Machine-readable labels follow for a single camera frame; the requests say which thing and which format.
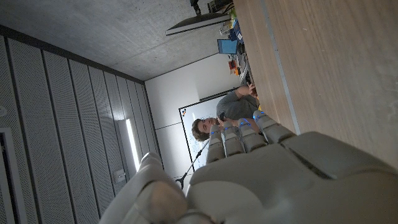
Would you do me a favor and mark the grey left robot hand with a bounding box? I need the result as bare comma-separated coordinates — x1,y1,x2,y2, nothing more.
98,110,398,224

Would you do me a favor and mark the black tripod stand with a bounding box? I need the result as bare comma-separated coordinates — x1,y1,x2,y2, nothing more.
175,139,211,190

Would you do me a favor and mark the person in grey t-shirt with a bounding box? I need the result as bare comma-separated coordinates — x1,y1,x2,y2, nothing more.
191,83,262,142

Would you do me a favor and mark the long ceiling light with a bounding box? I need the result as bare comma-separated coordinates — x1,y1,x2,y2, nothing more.
125,118,141,171

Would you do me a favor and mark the black computer monitor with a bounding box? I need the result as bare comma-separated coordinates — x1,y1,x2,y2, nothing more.
165,12,231,37

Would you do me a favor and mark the whiteboard with black frame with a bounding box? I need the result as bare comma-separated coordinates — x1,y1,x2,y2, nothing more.
178,88,240,172

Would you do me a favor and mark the white wall switch box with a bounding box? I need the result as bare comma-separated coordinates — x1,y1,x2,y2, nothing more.
113,169,127,184

